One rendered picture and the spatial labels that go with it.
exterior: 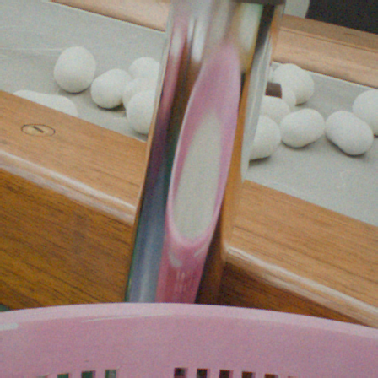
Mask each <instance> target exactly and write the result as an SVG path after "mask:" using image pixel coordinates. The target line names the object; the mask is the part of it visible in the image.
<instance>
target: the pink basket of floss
mask: <svg viewBox="0 0 378 378"><path fill-rule="evenodd" d="M174 368H185V374H184V376H174ZM197 369H208V370H207V377H197ZM105 370H116V378H219V370H230V373H229V378H241V377H242V371H248V372H252V376H251V378H264V375H265V373H266V374H274V375H275V378H288V376H293V377H294V378H378V329H376V328H371V327H364V326H360V325H354V324H350V323H344V322H340V321H330V320H325V319H320V318H315V317H314V316H302V315H296V314H290V313H283V312H276V311H270V310H254V309H245V308H235V307H225V306H215V305H198V304H180V303H108V304H86V305H70V306H59V307H49V308H39V309H28V310H14V311H7V312H0V378H33V377H37V376H43V375H44V376H45V378H57V374H64V373H69V378H81V371H93V378H105Z"/></svg>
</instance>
